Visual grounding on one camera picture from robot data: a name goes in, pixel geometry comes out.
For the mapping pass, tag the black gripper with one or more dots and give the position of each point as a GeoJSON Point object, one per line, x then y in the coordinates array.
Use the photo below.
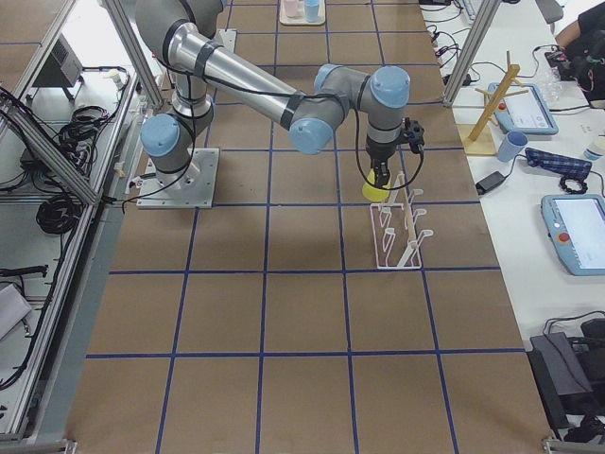
{"type": "Point", "coordinates": [379, 155]}

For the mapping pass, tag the yellow plastic cup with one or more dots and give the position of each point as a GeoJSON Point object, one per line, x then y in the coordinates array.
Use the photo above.
{"type": "Point", "coordinates": [372, 193]}

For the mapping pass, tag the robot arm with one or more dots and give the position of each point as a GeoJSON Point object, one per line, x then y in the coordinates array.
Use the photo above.
{"type": "Point", "coordinates": [182, 35]}

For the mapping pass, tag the blue cup on desk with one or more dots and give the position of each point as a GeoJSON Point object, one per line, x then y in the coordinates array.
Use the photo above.
{"type": "Point", "coordinates": [512, 144]}

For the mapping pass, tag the light blue cup far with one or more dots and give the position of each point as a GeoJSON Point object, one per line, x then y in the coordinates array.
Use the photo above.
{"type": "Point", "coordinates": [312, 10]}

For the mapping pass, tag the pink plastic cup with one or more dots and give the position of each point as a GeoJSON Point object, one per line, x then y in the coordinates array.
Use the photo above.
{"type": "Point", "coordinates": [291, 8]}

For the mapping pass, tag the white paper cup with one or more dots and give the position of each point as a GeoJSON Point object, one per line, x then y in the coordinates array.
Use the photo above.
{"type": "Point", "coordinates": [596, 149]}

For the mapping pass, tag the wooden mug tree stand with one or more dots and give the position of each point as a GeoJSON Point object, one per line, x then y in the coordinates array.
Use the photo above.
{"type": "Point", "coordinates": [475, 140]}

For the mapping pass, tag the black power adapter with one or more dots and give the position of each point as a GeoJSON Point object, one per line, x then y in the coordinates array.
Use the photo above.
{"type": "Point", "coordinates": [489, 183]}

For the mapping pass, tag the blue teach pendant far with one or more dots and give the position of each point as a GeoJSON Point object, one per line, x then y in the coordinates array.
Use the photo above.
{"type": "Point", "coordinates": [527, 113]}

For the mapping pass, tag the blue teach pendant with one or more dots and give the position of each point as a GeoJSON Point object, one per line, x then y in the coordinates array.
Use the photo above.
{"type": "Point", "coordinates": [527, 113]}
{"type": "Point", "coordinates": [575, 225]}

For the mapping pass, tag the beige plastic tray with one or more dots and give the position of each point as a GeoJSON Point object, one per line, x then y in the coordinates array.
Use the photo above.
{"type": "Point", "coordinates": [301, 20]}

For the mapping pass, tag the blue plaid cloth pouch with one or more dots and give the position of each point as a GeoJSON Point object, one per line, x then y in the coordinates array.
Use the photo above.
{"type": "Point", "coordinates": [565, 166]}

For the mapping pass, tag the blue teach pendant near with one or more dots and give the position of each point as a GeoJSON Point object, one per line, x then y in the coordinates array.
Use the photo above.
{"type": "Point", "coordinates": [575, 225]}

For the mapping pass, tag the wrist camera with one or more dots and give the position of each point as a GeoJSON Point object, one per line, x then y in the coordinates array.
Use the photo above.
{"type": "Point", "coordinates": [412, 134]}

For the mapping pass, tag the white wire cup rack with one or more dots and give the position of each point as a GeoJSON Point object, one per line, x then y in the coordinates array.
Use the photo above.
{"type": "Point", "coordinates": [396, 237]}

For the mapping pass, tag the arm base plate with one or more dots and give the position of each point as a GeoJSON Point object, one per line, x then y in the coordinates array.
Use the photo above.
{"type": "Point", "coordinates": [190, 188]}

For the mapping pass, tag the aluminium frame post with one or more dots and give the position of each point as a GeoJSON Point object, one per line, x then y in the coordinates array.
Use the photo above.
{"type": "Point", "coordinates": [480, 26]}

